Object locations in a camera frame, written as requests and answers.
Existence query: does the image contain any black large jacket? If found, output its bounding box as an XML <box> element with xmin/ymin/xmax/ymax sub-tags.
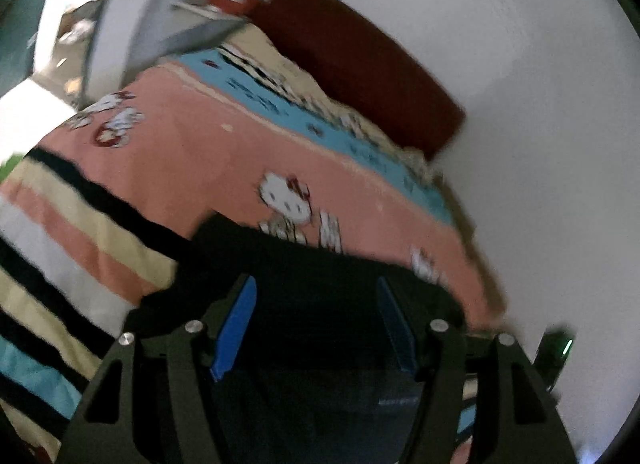
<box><xmin>121</xmin><ymin>210</ymin><xmax>471</xmax><ymax>464</ymax></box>

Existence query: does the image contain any striped Hello Kitty bedspread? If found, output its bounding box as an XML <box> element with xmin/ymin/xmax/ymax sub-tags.
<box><xmin>1</xmin><ymin>24</ymin><xmax>506</xmax><ymax>463</ymax></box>

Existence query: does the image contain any dark red headboard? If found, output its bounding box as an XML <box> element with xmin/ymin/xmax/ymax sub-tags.
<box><xmin>247</xmin><ymin>0</ymin><xmax>465</xmax><ymax>161</ymax></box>

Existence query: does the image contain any red box on shelf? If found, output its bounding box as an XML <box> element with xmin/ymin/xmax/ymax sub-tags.
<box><xmin>206</xmin><ymin>0</ymin><xmax>262</xmax><ymax>16</ymax></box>

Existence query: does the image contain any white wall shelf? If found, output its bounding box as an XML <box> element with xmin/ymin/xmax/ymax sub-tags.
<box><xmin>171</xmin><ymin>0</ymin><xmax>245</xmax><ymax>22</ymax></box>

